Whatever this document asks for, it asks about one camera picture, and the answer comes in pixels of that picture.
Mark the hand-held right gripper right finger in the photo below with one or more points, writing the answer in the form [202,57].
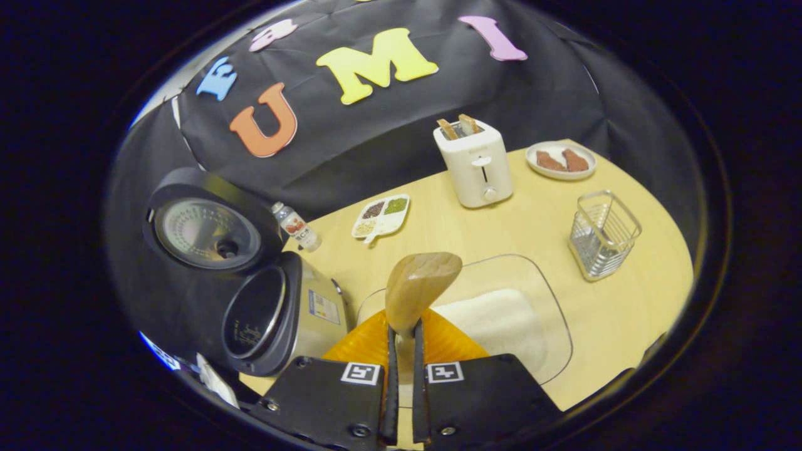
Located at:
[418,394]

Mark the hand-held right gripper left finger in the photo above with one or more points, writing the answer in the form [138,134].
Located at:
[393,394]

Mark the wooden spoon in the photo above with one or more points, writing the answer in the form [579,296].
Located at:
[416,288]

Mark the clear tray of rice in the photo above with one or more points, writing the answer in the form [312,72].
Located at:
[501,319]

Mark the black rice cooker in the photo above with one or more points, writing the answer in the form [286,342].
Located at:
[263,313]

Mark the white divided grain dish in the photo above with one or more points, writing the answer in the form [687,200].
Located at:
[382,217]

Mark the small clear bottle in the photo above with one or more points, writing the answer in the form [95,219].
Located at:
[301,230]

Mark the white toaster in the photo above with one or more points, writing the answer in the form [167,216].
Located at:
[479,175]

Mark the computer monitor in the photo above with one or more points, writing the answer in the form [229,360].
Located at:
[160,354]

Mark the white round plate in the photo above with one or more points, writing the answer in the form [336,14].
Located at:
[551,175]

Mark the toast slice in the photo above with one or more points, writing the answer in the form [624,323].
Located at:
[447,129]
[469,123]

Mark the brown meat piece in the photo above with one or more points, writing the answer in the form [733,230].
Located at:
[550,161]
[576,161]

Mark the black backdrop cloth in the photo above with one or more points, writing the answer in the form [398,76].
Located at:
[501,100]

